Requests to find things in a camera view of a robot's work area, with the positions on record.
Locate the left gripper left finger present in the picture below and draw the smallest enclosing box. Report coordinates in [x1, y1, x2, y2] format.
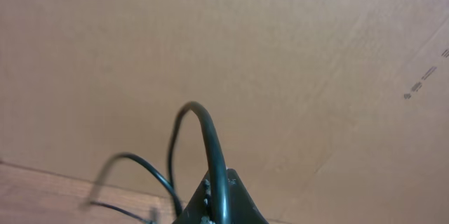
[173, 172, 213, 224]

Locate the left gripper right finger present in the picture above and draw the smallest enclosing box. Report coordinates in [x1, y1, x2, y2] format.
[227, 169, 269, 224]

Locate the thin black usb cable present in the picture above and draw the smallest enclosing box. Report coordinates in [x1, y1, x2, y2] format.
[82, 100, 232, 224]

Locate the cardboard back panel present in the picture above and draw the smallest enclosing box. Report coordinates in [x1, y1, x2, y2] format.
[1, 0, 448, 223]

